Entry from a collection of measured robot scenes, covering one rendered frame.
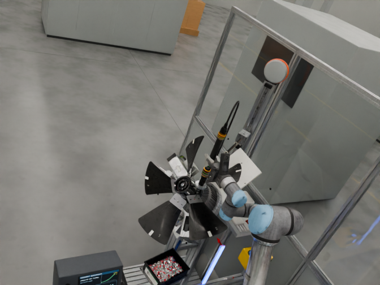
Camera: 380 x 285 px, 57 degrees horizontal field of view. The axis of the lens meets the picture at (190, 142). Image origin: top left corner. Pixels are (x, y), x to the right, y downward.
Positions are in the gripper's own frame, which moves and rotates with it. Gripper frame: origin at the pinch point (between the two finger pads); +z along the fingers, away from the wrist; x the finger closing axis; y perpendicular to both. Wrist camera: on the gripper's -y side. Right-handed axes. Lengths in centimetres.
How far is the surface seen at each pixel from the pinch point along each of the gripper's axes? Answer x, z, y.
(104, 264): -65, -40, 25
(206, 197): 10.4, -0.6, 33.4
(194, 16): 390, 725, 108
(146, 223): -24, 2, 53
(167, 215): -13.1, -0.4, 45.7
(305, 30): 188, 152, -43
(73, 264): -77, -37, 26
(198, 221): -4.9, -18.6, 33.2
